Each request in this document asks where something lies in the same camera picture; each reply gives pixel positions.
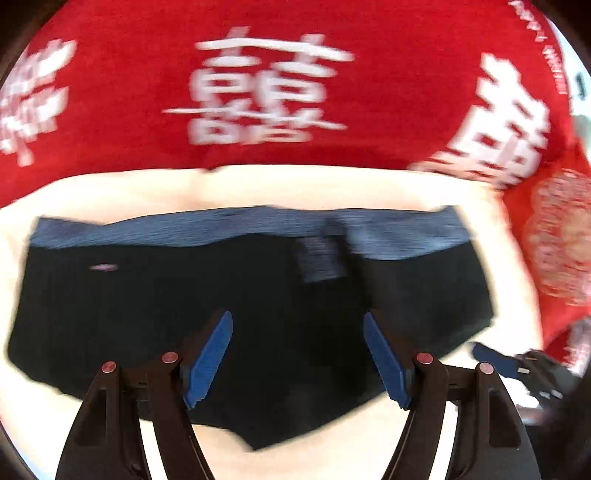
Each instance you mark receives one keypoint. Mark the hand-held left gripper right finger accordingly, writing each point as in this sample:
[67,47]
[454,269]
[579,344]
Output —
[388,364]

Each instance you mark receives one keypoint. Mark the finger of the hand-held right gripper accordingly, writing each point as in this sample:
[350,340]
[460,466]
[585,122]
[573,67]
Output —
[496,360]

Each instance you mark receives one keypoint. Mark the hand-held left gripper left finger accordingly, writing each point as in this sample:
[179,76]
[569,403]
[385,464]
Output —
[207,364]

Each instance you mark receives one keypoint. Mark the black pants with blue stripes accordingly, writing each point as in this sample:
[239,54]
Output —
[138,300]

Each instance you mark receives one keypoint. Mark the red embroidered cushion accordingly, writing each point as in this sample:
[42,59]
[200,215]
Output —
[554,240]

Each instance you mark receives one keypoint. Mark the cream quilt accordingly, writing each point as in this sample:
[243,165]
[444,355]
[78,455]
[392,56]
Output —
[323,184]

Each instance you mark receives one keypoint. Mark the red printed blanket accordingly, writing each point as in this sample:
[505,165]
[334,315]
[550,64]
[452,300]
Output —
[138,92]

